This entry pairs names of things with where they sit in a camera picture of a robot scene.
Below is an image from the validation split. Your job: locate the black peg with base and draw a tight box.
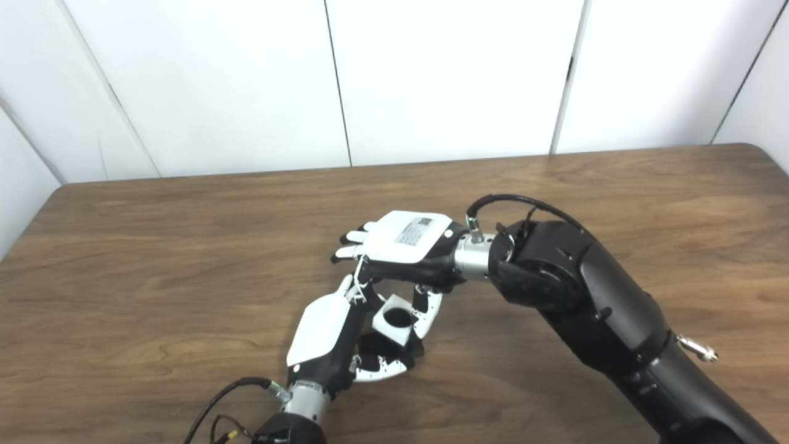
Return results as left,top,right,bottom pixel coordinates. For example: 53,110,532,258
356,330,425,375

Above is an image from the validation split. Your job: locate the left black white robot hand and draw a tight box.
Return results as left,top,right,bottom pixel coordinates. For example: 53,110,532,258
285,274,415,397

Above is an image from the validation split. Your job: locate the white square piece with hole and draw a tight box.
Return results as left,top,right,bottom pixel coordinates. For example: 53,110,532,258
370,294,419,347

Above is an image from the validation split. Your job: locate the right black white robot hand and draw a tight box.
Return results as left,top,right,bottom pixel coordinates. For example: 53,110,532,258
330,210,470,340

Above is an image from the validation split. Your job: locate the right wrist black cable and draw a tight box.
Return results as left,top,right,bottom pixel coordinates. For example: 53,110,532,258
465,194,587,245

